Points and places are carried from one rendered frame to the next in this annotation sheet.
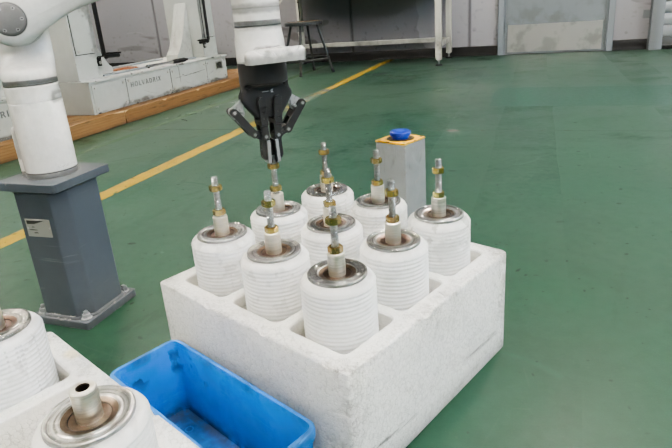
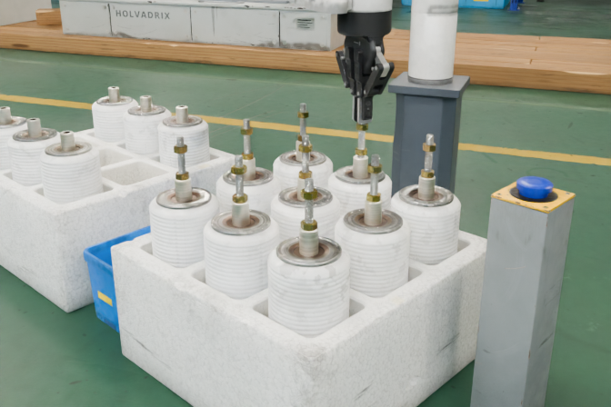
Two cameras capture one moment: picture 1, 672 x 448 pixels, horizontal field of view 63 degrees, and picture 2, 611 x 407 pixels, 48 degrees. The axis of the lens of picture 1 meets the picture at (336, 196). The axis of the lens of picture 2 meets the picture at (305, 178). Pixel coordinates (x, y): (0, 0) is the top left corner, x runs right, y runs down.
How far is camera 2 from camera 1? 1.18 m
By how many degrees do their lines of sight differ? 84
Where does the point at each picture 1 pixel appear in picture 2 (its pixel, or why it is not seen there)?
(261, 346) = not seen: hidden behind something
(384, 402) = (138, 310)
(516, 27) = not seen: outside the picture
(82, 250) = (403, 153)
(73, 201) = (408, 107)
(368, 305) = (157, 229)
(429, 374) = (184, 352)
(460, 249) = (273, 294)
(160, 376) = not seen: hidden behind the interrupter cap
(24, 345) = (167, 134)
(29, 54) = not seen: outside the picture
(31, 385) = (166, 158)
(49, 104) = (424, 16)
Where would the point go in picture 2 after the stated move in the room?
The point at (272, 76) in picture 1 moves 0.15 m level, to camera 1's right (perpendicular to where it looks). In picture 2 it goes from (340, 26) to (345, 44)
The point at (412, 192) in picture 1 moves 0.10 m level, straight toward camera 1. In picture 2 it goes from (498, 279) to (412, 272)
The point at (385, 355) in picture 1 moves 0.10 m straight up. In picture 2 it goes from (137, 270) to (131, 202)
